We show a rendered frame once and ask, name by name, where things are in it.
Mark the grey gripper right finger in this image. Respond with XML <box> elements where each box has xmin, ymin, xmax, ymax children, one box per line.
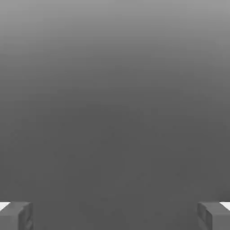
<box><xmin>196</xmin><ymin>201</ymin><xmax>230</xmax><ymax>230</ymax></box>

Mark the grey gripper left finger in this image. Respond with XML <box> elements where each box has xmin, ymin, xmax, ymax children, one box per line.
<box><xmin>0</xmin><ymin>201</ymin><xmax>34</xmax><ymax>230</ymax></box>

